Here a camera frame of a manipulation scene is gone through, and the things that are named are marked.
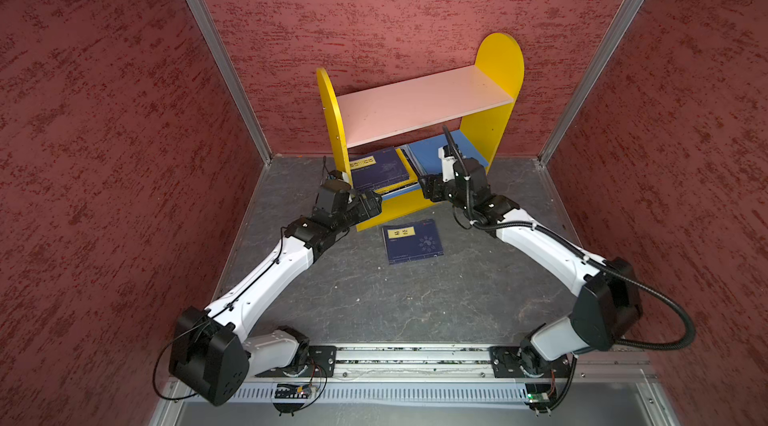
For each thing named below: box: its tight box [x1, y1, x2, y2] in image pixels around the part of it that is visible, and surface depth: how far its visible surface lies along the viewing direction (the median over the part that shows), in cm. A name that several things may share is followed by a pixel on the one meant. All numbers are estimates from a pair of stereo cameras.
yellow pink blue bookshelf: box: [316, 34, 524, 232], surface depth 81 cm
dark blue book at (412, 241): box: [381, 219, 444, 265], surface depth 97 cm
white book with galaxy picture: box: [400, 145, 428, 177], surface depth 102 cm
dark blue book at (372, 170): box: [350, 146, 410, 191], surface depth 92 cm
